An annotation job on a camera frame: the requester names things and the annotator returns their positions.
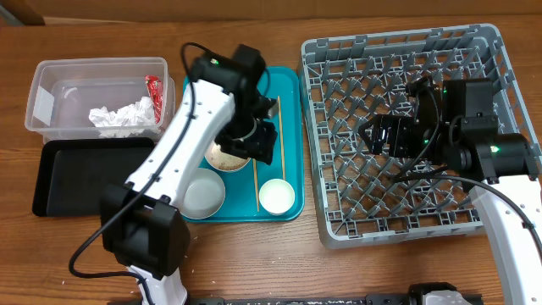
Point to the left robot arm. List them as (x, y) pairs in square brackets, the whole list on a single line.
[(141, 220)]

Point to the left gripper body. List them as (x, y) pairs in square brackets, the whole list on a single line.
[(246, 134)]

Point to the white napkin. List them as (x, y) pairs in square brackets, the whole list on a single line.
[(130, 120)]

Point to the red snack wrapper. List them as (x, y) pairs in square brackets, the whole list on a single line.
[(155, 92)]

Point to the left wooden chopstick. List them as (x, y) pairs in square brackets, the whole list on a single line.
[(256, 186)]

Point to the pale green shallow bowl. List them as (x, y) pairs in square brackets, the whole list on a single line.
[(205, 195)]

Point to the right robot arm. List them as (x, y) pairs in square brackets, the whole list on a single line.
[(453, 135)]

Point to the clear plastic bin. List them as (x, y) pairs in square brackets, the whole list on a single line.
[(63, 93)]

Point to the wooden chopstick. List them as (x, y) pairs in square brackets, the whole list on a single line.
[(281, 138), (256, 186)]

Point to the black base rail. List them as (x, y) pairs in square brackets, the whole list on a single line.
[(426, 293)]

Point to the right wooden chopstick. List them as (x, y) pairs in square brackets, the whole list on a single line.
[(281, 138)]

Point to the black plastic tray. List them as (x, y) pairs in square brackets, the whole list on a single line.
[(73, 174)]

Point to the grey dishwasher rack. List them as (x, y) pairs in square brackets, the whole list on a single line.
[(345, 81)]

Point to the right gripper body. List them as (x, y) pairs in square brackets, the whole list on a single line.
[(406, 138)]

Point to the teal serving tray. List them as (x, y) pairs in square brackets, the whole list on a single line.
[(240, 203)]

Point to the white bowl with rice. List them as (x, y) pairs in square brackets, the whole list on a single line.
[(223, 161)]

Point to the small white cup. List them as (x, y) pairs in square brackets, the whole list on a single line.
[(276, 196)]

